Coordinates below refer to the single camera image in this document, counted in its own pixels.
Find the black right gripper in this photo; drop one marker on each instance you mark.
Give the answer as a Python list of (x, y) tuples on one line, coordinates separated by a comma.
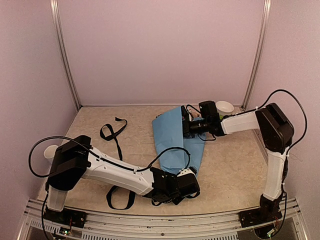
[(187, 131)]

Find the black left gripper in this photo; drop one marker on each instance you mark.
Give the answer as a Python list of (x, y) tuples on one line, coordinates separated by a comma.
[(177, 202)]

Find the blue wrapping paper sheet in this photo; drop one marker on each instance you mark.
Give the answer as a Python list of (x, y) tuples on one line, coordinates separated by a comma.
[(167, 133)]

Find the black printed ribbon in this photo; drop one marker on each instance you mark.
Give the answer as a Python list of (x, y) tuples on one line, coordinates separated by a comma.
[(113, 136)]

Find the fake flower bunch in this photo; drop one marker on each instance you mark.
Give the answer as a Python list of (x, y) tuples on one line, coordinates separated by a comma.
[(176, 112)]

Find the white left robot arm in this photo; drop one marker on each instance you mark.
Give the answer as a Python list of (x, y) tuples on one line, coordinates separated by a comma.
[(78, 159)]

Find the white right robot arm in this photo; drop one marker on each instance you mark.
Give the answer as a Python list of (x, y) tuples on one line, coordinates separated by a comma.
[(276, 130)]

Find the white ceramic bowl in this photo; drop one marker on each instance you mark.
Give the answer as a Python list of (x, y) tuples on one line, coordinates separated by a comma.
[(224, 108)]

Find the white blue paper cup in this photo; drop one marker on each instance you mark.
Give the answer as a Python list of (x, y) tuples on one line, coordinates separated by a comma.
[(49, 153)]

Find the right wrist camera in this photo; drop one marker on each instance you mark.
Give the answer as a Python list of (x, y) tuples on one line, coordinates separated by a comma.
[(187, 115)]

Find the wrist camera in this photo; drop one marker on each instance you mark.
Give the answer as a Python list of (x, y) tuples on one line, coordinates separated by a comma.
[(189, 170), (187, 115)]

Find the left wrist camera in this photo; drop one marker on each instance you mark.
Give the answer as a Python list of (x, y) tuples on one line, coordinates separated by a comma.
[(189, 170)]

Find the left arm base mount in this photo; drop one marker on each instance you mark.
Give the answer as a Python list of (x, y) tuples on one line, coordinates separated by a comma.
[(68, 217)]

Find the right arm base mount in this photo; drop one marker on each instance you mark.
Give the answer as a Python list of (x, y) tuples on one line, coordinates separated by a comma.
[(268, 211)]

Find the right corner metal post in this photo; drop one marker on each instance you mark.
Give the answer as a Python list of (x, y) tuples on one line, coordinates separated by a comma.
[(258, 53)]

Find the corner metal post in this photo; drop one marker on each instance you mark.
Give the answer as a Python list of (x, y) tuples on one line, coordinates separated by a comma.
[(258, 53), (54, 5)]

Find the aluminium table frame rail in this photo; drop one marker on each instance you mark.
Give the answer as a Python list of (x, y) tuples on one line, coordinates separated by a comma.
[(109, 226)]

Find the left corner metal post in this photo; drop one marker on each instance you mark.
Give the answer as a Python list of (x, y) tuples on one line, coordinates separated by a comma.
[(54, 5)]

